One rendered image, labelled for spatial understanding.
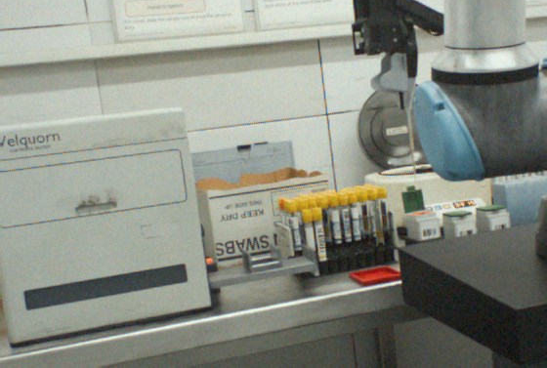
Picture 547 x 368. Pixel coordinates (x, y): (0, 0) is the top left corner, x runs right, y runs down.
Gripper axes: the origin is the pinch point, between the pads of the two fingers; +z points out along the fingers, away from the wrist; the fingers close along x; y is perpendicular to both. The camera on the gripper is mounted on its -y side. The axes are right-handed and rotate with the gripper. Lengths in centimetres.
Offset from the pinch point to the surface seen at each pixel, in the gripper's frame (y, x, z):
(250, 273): 31.5, 5.5, 22.8
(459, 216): -6.6, 1.8, 20.5
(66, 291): 58, 6, 20
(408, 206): 0.6, -2.5, 18.1
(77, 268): 56, 6, 17
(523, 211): -21.4, -1.5, 22.3
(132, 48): 39, -53, -18
